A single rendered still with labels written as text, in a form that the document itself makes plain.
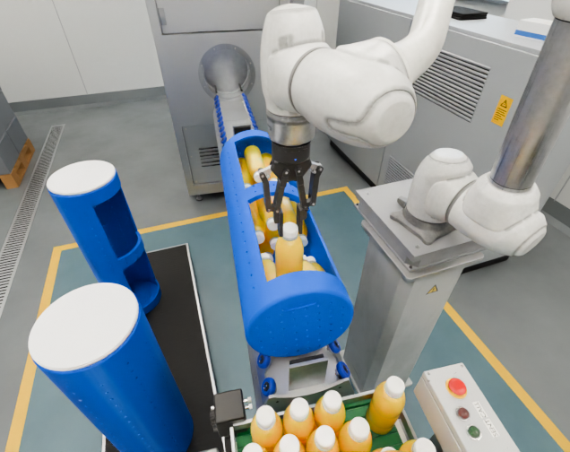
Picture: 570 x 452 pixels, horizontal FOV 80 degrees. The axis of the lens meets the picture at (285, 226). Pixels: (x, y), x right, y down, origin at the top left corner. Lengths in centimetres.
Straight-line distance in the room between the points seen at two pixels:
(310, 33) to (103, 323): 89
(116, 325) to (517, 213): 110
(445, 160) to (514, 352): 161
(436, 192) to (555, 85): 40
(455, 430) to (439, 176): 66
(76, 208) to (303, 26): 135
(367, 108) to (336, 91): 5
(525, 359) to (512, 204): 160
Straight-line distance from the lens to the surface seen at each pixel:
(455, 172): 112
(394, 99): 43
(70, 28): 563
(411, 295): 132
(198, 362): 197
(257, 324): 84
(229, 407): 92
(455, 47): 244
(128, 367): 111
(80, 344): 108
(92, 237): 179
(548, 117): 94
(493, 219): 104
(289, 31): 56
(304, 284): 80
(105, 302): 114
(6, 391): 250
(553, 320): 280
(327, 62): 49
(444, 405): 87
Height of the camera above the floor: 185
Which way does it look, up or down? 41 degrees down
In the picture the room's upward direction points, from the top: straight up
